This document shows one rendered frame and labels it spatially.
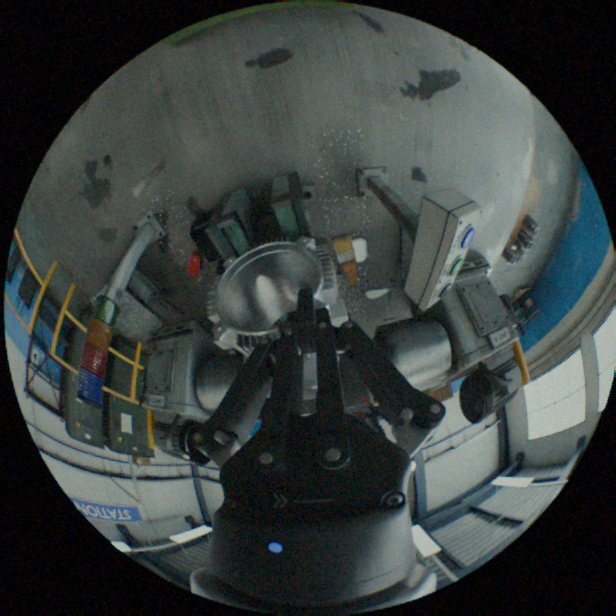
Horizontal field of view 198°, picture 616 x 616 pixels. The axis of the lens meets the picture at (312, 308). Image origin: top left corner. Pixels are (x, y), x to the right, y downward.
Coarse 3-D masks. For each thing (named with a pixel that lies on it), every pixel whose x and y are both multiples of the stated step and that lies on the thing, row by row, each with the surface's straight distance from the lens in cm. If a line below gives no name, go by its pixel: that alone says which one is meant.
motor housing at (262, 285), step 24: (288, 240) 34; (240, 264) 34; (264, 264) 36; (288, 264) 36; (312, 264) 31; (216, 288) 33; (240, 288) 36; (264, 288) 40; (288, 288) 41; (336, 288) 28; (216, 312) 29; (240, 312) 37; (264, 312) 43; (240, 336) 26; (264, 336) 23
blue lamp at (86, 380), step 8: (80, 368) 38; (80, 376) 38; (88, 376) 37; (96, 376) 37; (80, 384) 38; (88, 384) 37; (96, 384) 37; (80, 392) 38; (88, 392) 37; (96, 392) 37; (96, 400) 37
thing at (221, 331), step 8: (304, 240) 32; (312, 240) 31; (312, 248) 32; (232, 256) 35; (224, 264) 35; (320, 304) 23; (216, 328) 27; (224, 328) 26; (216, 336) 27; (224, 336) 26; (232, 336) 27
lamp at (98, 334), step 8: (96, 320) 39; (88, 328) 40; (96, 328) 38; (104, 328) 39; (88, 336) 39; (96, 336) 38; (104, 336) 39; (96, 344) 38; (104, 344) 38; (104, 352) 39
